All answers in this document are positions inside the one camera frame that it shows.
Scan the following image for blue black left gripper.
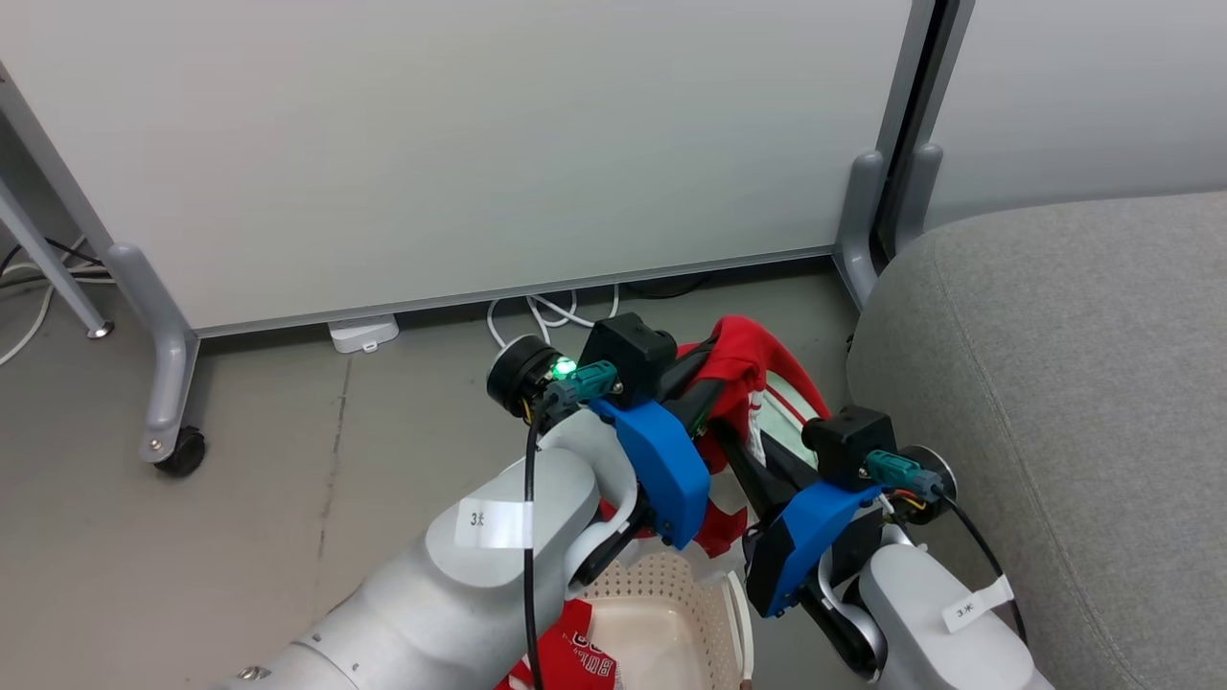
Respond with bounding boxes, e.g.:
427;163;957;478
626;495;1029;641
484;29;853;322
590;335;734;552

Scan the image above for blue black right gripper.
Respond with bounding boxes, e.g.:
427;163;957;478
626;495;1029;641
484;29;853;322
714;422;883;617

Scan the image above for red printed clothing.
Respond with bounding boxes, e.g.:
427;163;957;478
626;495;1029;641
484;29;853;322
494;314;835;690

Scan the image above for cream perforated laundry basket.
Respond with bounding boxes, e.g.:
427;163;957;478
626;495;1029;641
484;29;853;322
573;551;758;690

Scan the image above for grey fabric sofa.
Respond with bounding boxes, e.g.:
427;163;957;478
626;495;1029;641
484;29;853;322
846;192;1227;690

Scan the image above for wide white partition panel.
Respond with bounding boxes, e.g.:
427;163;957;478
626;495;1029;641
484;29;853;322
0;0;936;338

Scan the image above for white power adapter box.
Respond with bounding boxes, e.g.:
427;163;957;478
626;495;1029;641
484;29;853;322
328;314;400;354

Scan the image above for narrow white partition panel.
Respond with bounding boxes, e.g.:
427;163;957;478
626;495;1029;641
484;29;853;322
920;0;1227;231

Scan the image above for black caster wheel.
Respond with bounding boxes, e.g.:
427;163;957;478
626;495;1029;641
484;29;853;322
153;426;207;477

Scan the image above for grey partition foot with caster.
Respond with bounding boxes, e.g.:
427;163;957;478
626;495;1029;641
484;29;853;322
107;241;207;477

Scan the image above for grey metal table leg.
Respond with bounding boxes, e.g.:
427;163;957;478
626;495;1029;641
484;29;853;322
0;177;114;338

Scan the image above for black cable under partition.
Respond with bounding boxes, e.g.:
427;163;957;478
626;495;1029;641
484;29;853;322
623;273;715;300

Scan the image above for teal left camera connector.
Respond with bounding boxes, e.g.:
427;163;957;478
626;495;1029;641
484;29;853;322
546;361;617;411

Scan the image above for teal camera connector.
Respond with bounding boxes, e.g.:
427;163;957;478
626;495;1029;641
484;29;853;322
866;450;945;501
546;361;617;411

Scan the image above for teal right camera connector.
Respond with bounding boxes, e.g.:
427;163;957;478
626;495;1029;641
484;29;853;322
866;450;945;501

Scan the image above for coiled white cable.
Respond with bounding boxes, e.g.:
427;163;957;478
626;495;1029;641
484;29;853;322
487;286;622;351

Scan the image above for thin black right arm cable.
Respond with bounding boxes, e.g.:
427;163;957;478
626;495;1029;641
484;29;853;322
935;494;1029;645

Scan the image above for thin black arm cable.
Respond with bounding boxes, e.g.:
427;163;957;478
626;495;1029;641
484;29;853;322
935;494;1029;645
521;402;545;690

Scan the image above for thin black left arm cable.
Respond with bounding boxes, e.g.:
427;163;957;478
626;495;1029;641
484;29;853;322
521;402;545;690

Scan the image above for black floor cables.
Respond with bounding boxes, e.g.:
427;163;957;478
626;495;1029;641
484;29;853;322
0;238;106;281

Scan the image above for long white floor cable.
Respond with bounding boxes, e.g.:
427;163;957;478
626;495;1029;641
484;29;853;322
0;264;111;367

